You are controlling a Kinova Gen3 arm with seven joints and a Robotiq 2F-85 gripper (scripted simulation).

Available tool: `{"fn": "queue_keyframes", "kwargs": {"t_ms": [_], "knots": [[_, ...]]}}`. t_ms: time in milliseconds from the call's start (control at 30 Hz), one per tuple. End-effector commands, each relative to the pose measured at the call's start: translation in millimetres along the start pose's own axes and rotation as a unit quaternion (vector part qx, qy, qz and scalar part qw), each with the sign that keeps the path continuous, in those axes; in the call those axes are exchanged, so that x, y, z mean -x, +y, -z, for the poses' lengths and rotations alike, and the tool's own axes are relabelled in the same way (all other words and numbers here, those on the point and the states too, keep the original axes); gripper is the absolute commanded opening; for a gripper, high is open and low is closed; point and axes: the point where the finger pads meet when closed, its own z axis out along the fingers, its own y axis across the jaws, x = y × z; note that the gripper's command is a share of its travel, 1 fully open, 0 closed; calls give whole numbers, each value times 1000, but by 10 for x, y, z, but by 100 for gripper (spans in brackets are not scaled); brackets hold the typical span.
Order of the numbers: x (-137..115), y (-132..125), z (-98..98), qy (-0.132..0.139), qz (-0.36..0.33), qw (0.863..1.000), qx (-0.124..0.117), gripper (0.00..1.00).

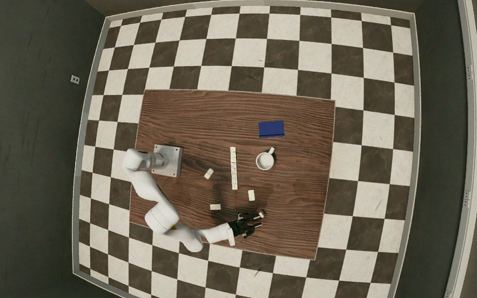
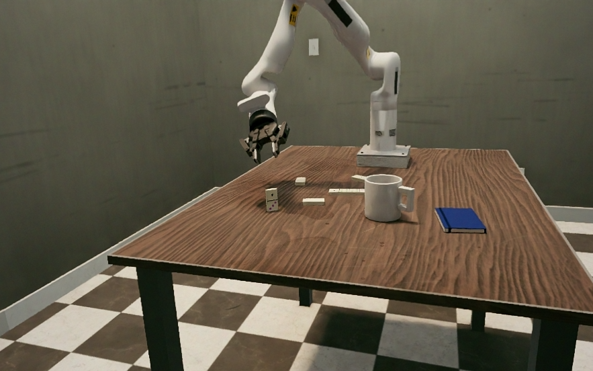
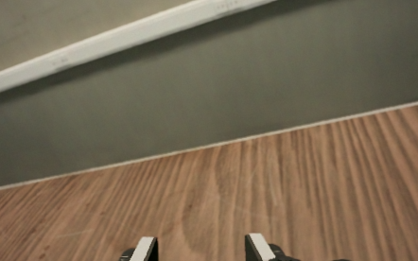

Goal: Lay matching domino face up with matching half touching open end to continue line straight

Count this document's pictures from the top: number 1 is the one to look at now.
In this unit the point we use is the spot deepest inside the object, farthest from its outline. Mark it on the blue notebook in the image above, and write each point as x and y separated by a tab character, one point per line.
271	129

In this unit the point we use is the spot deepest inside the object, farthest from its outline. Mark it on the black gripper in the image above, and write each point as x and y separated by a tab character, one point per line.
240	226

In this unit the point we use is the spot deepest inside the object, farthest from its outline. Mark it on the white mug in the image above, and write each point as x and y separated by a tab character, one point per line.
264	160

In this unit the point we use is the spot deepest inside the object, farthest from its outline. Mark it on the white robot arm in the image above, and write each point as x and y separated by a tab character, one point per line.
164	215

